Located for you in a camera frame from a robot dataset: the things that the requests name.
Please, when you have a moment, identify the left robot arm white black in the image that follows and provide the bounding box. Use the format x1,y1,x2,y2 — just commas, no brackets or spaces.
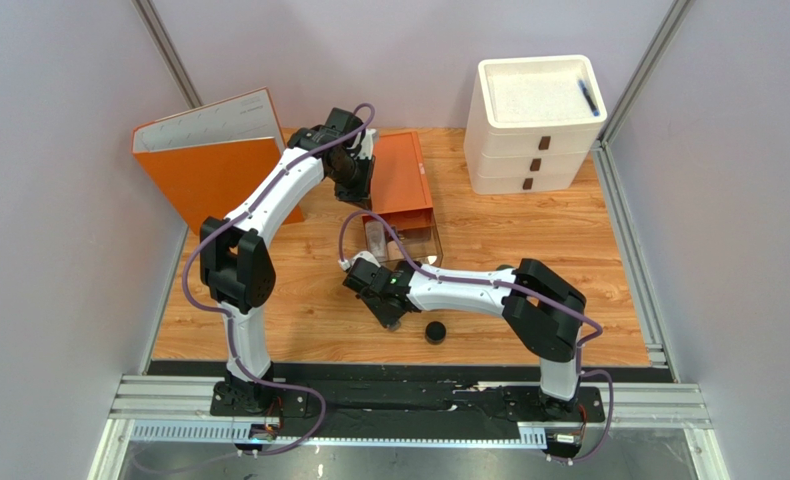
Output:
198,108,379,416

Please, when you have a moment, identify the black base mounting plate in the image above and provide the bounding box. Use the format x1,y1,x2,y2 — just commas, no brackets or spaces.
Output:
209,380,607,423

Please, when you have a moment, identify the clear plastic bottle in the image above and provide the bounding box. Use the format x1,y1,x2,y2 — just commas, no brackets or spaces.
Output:
364,220,388,262

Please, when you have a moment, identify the aluminium rail frame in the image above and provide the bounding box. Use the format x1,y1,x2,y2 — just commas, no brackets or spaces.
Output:
89,361,728,479

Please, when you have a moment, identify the white three-drawer cabinet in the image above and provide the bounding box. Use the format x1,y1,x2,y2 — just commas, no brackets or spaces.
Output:
464,54,607,195

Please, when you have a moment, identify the blue pen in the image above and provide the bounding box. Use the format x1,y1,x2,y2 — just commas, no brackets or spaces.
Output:
577,79,600,117

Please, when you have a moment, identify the orange makeup drawer box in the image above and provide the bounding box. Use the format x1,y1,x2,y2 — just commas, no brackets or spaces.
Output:
371,131,435,230

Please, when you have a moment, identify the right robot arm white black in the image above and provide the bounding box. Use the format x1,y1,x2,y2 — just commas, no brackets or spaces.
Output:
340,255,586,420

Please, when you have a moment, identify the orange white ring binder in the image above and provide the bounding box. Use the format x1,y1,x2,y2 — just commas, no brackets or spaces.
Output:
131,87,285,233

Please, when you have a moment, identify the clear acrylic drawer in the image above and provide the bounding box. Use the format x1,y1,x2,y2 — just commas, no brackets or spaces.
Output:
362,209,443,267

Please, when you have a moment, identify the black jar lid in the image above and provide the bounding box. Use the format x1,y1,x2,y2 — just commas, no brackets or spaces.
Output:
424,321,447,345

